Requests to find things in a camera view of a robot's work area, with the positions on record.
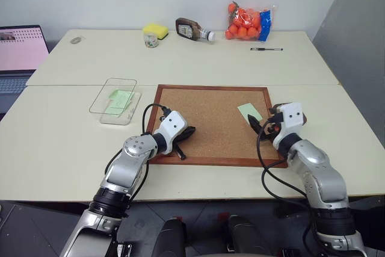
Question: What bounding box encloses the clear plastic tray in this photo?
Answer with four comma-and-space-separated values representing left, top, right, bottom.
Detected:
99, 90, 143, 126

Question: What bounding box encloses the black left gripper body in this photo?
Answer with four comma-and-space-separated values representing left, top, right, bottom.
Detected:
173, 129, 193, 147

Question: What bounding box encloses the bag of orange balls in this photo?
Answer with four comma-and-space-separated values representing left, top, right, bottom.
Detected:
224, 0, 273, 42

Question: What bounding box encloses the brown sauce bottle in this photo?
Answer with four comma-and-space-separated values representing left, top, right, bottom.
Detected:
175, 17, 217, 43

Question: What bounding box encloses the open laptop pink screen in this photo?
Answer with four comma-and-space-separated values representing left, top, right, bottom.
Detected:
0, 24, 51, 114

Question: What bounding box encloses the clear plastic box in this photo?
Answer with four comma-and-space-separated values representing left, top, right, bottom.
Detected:
89, 78, 138, 116

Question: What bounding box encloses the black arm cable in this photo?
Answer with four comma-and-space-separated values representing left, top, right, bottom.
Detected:
140, 103, 173, 138
256, 120, 315, 210

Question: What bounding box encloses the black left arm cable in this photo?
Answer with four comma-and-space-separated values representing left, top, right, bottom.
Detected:
140, 103, 173, 138

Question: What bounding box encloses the wood-framed cork board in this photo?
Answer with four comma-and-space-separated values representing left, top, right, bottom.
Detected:
146, 84, 289, 169

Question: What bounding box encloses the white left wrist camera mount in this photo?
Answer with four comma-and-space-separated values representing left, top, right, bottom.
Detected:
152, 110, 188, 153

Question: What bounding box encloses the small clear pushpin jar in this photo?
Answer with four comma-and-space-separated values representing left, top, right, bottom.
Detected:
144, 32, 160, 49

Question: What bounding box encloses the dark rounded shape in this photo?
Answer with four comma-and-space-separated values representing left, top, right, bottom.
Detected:
226, 214, 273, 257
151, 216, 188, 257

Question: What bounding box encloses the yellow sponge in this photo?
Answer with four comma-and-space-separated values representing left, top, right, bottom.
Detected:
142, 22, 170, 42

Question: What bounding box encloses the green sticky note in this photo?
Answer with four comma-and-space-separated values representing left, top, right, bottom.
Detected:
104, 97, 134, 116
107, 88, 136, 103
237, 103, 263, 125

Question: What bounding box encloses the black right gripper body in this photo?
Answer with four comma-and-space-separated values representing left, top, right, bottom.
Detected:
263, 111, 285, 138

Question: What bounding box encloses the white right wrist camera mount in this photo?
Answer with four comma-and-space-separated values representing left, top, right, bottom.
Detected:
271, 102, 305, 150

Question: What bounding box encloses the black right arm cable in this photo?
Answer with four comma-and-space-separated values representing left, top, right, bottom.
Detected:
256, 120, 315, 210

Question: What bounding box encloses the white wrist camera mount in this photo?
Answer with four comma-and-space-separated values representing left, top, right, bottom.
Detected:
271, 102, 305, 150
152, 110, 188, 153

